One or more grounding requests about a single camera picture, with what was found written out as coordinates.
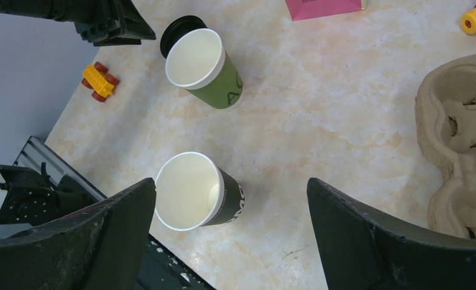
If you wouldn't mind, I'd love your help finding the pink paper bag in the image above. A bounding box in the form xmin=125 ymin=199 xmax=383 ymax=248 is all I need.
xmin=285 ymin=0 xmax=367 ymax=21

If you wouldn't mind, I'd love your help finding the green paper cup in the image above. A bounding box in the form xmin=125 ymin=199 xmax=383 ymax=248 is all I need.
xmin=166 ymin=28 xmax=244 ymax=109

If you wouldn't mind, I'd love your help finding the black cup lid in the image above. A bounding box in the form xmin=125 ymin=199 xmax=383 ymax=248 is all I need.
xmin=160 ymin=15 xmax=207 ymax=59

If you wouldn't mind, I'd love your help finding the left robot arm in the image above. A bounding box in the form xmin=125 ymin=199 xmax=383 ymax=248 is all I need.
xmin=0 ymin=0 xmax=156 ymax=47

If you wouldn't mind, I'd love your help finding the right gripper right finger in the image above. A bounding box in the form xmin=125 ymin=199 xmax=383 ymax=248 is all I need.
xmin=306 ymin=178 xmax=476 ymax=289

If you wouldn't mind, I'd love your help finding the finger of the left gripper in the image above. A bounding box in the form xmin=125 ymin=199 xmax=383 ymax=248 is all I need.
xmin=74 ymin=0 xmax=156 ymax=47

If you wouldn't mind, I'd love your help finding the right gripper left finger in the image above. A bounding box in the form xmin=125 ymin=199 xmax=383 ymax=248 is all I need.
xmin=0 ymin=178 xmax=156 ymax=289

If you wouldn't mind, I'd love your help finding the brown pulp cup carrier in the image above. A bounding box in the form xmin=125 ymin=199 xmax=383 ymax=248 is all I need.
xmin=415 ymin=54 xmax=476 ymax=241

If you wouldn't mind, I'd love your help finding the black paper cup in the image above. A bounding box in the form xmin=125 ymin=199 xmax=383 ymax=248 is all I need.
xmin=155 ymin=152 xmax=246 ymax=231

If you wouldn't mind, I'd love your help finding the yellow red toy car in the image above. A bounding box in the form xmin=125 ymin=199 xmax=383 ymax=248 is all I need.
xmin=81 ymin=62 xmax=120 ymax=102

